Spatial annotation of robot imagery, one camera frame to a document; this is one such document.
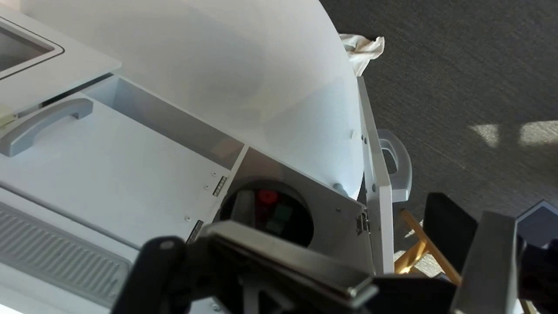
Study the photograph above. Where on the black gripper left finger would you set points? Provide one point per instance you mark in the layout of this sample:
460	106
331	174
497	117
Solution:
160	279

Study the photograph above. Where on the crumpled white cloth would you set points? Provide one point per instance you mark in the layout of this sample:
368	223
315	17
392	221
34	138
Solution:
361	50

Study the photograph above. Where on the grey drawer handle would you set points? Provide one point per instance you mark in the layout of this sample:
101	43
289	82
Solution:
20	132

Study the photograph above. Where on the white cabinet door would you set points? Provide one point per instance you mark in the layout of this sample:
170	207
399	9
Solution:
387	179

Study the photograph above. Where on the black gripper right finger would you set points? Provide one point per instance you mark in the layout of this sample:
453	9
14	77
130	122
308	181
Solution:
449	227

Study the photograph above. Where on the white round table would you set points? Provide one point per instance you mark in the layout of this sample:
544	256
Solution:
268	71

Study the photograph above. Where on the white toy kitchen set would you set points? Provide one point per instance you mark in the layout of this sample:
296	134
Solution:
80	202

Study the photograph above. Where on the black bowl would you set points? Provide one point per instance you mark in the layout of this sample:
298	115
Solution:
272	207

